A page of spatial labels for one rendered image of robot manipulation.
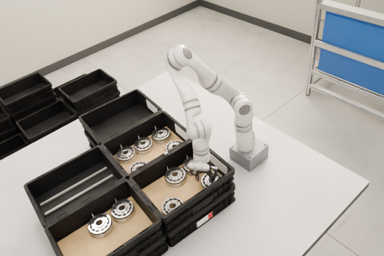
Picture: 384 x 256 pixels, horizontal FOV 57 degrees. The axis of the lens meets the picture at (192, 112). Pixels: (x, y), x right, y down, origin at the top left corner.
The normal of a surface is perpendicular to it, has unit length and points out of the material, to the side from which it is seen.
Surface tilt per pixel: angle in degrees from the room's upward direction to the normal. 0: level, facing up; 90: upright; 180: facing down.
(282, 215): 0
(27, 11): 90
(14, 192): 0
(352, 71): 90
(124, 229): 0
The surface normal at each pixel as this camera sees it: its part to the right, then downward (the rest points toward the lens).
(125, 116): -0.11, -0.77
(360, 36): -0.75, 0.48
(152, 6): 0.65, 0.42
